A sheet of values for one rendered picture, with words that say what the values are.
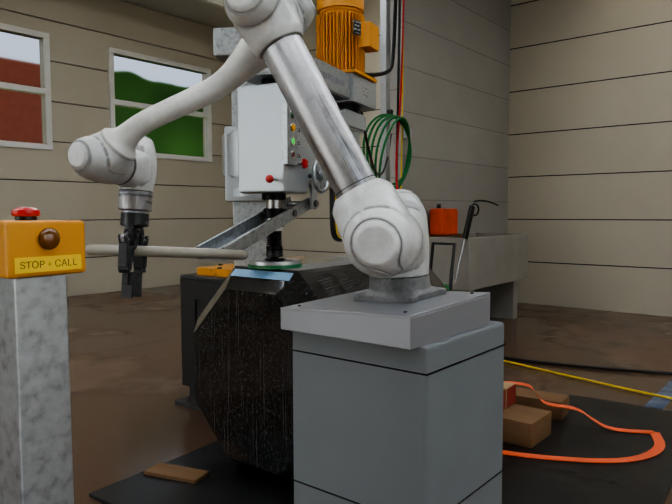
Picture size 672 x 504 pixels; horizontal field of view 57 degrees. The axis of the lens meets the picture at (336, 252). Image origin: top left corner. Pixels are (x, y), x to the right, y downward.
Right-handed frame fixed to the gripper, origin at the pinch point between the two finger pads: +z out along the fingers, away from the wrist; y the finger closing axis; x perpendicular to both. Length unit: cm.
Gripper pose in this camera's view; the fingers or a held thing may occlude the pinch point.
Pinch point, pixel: (131, 285)
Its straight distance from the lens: 181.5
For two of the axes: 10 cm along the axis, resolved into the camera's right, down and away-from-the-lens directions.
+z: -0.4, 10.0, 0.0
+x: -9.9, -0.4, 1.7
